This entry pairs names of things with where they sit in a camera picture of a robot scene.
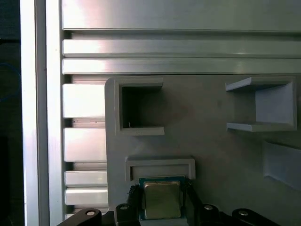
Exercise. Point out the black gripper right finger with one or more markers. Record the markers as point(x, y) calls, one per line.
point(195, 212)

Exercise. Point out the silver CPU green edge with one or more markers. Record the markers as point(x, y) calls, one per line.
point(162, 200)

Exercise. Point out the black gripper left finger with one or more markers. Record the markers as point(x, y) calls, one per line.
point(128, 214)

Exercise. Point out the grey plastic parts rack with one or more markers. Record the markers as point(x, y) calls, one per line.
point(200, 141)

